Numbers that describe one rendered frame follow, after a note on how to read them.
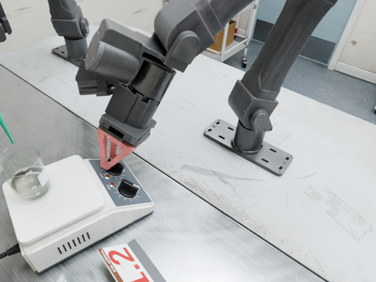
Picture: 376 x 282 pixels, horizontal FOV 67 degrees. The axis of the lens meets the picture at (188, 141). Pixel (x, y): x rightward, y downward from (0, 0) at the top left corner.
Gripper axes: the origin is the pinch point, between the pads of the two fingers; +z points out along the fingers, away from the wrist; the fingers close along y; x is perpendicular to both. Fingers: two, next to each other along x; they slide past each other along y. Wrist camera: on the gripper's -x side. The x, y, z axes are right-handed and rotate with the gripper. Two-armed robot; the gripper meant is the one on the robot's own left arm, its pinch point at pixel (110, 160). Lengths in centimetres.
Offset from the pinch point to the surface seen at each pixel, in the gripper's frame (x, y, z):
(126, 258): 11.6, 10.7, 6.0
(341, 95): 100, -232, -34
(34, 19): -108, -118, 22
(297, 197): 33.7, -9.3, -9.8
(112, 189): 3.6, 4.9, 1.2
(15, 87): -37.4, -22.5, 11.2
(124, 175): 3.4, -0.4, 1.3
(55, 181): -4.0, 8.7, 2.8
